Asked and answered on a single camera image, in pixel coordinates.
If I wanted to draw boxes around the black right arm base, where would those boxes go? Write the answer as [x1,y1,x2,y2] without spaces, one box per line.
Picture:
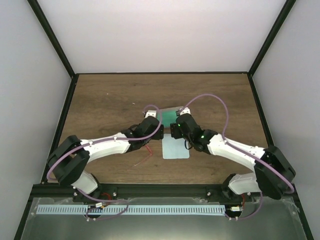
[205,173,243,204]

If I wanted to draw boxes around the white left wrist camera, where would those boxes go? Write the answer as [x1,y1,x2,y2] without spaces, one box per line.
[144,110,157,119]

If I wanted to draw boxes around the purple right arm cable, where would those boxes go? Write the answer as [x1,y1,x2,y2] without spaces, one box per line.
[178,93,296,221]

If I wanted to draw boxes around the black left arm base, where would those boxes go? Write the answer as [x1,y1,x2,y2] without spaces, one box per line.
[71,182,118,203]

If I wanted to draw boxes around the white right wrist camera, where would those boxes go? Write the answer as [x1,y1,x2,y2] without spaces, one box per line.
[175,107,191,117]

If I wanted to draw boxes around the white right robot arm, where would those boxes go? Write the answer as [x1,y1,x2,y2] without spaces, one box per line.
[170,113,296,202]

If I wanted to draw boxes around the red transparent sunglasses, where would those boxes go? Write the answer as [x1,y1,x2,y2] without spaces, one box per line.
[132,145,155,168]

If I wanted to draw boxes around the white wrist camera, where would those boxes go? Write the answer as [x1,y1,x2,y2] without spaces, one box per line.
[144,110,157,119]
[175,107,191,117]

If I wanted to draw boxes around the black aluminium frame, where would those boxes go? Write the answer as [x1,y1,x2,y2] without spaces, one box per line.
[12,0,320,240]

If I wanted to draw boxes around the light blue cleaning cloth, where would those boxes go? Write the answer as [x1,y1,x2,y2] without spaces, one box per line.
[162,134,190,160]

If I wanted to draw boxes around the light blue slotted cable duct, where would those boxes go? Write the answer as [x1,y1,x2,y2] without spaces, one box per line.
[36,204,226,216]

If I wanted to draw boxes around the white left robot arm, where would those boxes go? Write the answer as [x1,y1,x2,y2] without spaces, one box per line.
[46,115,164,202]

